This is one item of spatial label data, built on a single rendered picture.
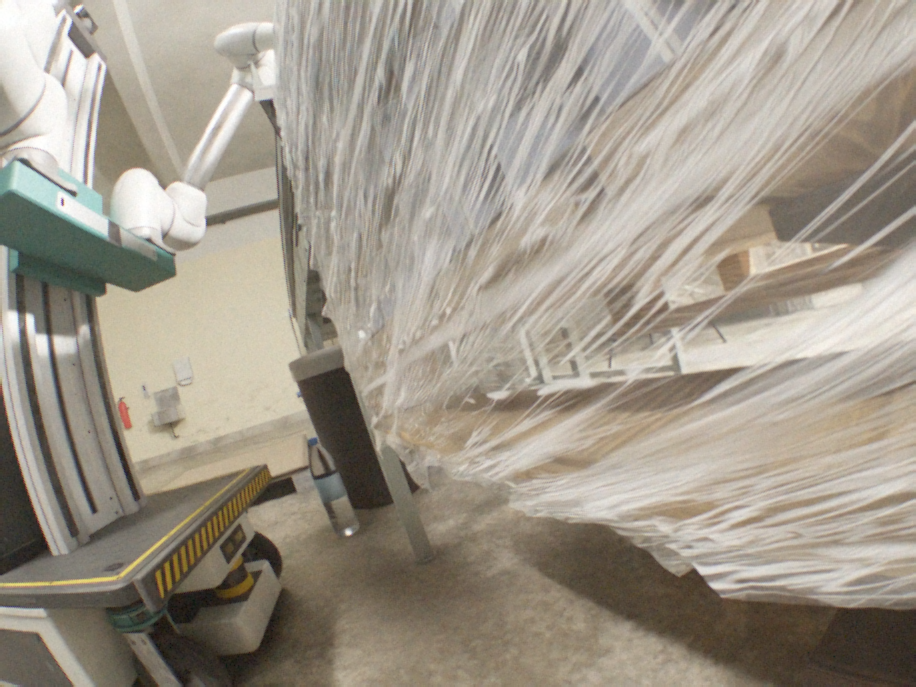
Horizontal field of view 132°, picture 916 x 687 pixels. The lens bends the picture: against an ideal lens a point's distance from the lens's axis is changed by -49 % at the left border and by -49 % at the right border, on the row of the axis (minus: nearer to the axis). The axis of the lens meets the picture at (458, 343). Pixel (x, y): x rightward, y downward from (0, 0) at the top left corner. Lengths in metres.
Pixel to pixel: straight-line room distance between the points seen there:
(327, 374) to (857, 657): 1.40
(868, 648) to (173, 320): 7.76
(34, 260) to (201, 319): 6.55
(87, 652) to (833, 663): 0.94
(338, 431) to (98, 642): 1.01
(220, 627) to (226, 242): 7.24
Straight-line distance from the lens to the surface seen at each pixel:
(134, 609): 0.69
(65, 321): 1.14
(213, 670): 0.74
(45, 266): 1.01
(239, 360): 7.20
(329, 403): 1.38
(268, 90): 0.87
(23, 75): 0.82
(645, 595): 0.71
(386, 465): 0.90
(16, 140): 0.88
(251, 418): 7.17
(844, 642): 0.49
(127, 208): 1.20
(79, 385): 1.11
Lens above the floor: 0.48
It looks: level
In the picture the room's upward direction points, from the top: 17 degrees counter-clockwise
